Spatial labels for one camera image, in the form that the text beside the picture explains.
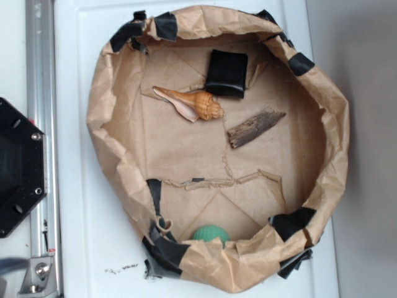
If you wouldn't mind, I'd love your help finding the green ball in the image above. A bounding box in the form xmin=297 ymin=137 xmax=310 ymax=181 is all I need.
xmin=192 ymin=225 xmax=230 ymax=245

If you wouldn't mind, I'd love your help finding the brown paper bag bin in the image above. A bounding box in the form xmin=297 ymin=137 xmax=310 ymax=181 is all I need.
xmin=86 ymin=5 xmax=349 ymax=293

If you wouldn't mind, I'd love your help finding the orange conch seashell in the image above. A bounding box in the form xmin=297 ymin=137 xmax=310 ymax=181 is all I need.
xmin=153 ymin=86 xmax=225 ymax=122

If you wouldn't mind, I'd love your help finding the weathered wood piece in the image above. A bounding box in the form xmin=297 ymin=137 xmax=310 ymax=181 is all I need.
xmin=228 ymin=107 xmax=287 ymax=149

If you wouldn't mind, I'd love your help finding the black rectangular pouch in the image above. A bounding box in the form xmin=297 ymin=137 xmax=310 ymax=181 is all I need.
xmin=205 ymin=50 xmax=248 ymax=99

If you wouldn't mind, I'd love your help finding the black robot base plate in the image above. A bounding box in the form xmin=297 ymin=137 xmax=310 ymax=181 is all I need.
xmin=0 ymin=98 xmax=46 ymax=238

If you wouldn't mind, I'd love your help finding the aluminium rail profile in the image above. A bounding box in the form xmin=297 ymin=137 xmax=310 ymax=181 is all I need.
xmin=25 ymin=1 xmax=64 ymax=297

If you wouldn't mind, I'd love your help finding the metal corner bracket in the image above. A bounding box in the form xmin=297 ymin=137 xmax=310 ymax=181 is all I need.
xmin=17 ymin=256 xmax=58 ymax=297

